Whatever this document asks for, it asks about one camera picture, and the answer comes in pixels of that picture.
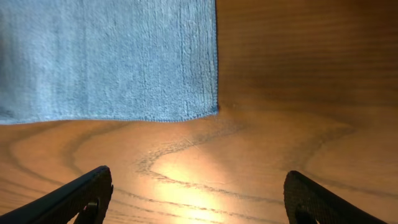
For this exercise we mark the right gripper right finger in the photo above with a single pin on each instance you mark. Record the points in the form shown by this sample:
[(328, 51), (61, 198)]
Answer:
[(308, 202)]

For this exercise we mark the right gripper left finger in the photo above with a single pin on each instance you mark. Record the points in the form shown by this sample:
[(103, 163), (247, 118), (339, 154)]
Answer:
[(85, 199)]

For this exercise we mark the blue microfiber cloth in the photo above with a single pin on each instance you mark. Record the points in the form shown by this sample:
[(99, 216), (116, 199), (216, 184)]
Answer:
[(108, 60)]

